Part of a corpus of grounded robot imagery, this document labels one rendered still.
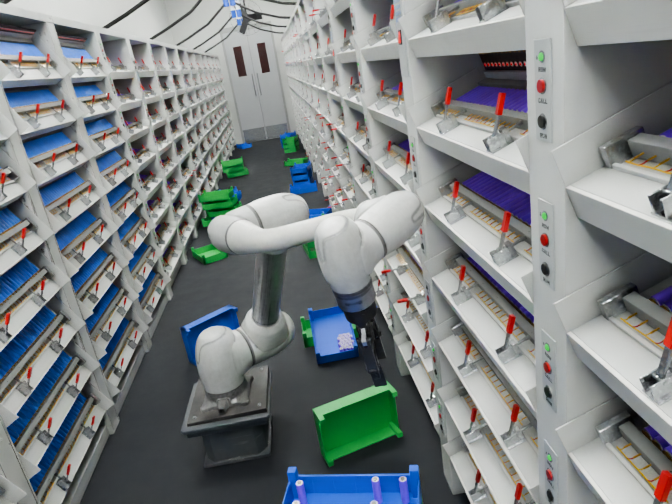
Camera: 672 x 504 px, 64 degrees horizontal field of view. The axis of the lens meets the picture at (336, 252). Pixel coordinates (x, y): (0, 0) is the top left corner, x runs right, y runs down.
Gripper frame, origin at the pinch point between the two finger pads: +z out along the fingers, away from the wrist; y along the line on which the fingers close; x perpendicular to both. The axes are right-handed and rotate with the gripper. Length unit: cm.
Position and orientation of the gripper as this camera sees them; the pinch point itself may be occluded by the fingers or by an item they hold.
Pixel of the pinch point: (378, 364)
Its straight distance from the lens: 134.1
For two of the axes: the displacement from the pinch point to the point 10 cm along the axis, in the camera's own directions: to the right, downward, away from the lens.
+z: 2.7, 8.0, 5.3
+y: -0.5, 5.6, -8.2
